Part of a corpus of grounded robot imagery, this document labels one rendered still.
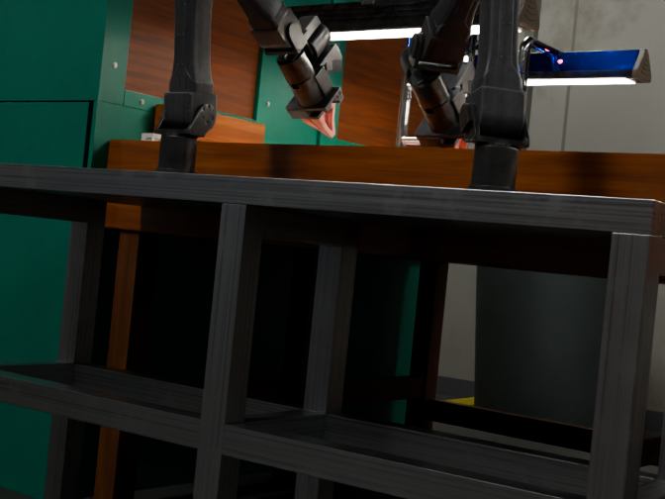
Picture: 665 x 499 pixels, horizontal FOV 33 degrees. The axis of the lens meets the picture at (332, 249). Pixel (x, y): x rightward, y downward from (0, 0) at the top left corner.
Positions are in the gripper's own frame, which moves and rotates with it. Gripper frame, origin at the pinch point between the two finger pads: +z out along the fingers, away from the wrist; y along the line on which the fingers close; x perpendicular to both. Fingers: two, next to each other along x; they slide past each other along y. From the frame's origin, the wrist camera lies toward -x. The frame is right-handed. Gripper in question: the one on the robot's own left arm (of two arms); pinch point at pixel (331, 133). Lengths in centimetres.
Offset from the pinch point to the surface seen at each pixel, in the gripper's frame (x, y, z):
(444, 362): -113, 124, 237
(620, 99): -206, 55, 163
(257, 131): -14.0, 36.4, 12.3
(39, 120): 17, 61, -18
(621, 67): -61, -31, 33
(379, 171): 20.5, -27.8, -9.7
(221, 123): -5.9, 36.3, 2.9
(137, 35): -4.4, 43.6, -23.2
